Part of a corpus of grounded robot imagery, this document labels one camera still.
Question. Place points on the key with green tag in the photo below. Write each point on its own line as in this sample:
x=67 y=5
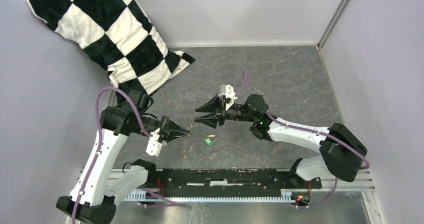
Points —
x=208 y=139

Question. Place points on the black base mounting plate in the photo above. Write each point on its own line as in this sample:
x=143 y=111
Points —
x=227 y=182

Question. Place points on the aluminium corner profile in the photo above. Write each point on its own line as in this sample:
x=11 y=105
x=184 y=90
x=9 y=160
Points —
x=332 y=23

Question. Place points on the aluminium frame rail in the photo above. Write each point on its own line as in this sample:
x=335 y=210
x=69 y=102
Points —
x=363 y=182

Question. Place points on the metal key organizer plate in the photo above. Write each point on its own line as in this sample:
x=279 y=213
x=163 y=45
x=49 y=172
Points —
x=188 y=142

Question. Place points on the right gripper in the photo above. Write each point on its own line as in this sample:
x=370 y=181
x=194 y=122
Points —
x=214 y=105

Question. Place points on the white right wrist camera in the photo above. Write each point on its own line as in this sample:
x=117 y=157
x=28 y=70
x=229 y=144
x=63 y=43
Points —
x=227 y=96

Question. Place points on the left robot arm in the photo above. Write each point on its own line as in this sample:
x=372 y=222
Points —
x=93 y=200

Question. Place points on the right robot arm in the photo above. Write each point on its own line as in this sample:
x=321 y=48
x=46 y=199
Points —
x=340 y=153

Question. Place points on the black and white checkered pillow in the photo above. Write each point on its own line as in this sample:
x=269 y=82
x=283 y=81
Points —
x=119 y=37

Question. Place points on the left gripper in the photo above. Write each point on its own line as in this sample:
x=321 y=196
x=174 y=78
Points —
x=172 y=128

